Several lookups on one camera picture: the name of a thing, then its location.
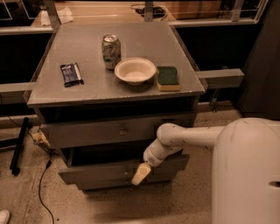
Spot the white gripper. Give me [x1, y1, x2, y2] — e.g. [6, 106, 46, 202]
[131, 139, 172, 186]

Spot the grey drawer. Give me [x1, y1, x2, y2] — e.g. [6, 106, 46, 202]
[74, 174, 173, 191]
[59, 151, 190, 185]
[41, 113, 196, 149]

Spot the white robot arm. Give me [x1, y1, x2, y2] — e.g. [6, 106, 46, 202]
[131, 117, 280, 224]

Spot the grey bottom drawer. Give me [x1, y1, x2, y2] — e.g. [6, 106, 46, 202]
[74, 174, 173, 191]

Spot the grey top drawer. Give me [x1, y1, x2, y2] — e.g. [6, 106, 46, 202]
[41, 113, 196, 149]

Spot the grey drawer cabinet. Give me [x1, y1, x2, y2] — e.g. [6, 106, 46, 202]
[25, 21, 207, 193]

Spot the green yellow sponge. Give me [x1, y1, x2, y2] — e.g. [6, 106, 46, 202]
[156, 66, 180, 91]

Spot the white paper bowl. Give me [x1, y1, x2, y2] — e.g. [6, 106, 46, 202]
[115, 57, 157, 85]

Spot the blue snack packet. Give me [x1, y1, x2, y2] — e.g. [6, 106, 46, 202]
[60, 63, 84, 88]

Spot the black bar on floor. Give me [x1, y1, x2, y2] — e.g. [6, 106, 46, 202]
[10, 117, 29, 176]

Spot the white shoe tip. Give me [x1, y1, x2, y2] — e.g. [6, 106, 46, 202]
[0, 210, 11, 224]

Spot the crumpled white cloth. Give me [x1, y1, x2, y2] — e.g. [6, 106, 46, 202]
[58, 7, 74, 24]

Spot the black floor cable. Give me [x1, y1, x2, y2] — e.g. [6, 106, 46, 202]
[38, 158, 55, 224]

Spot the grey side rail beam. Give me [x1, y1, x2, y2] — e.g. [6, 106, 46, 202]
[196, 68, 245, 89]

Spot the left grey rail beam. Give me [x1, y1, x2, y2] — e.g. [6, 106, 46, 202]
[0, 82, 35, 104]

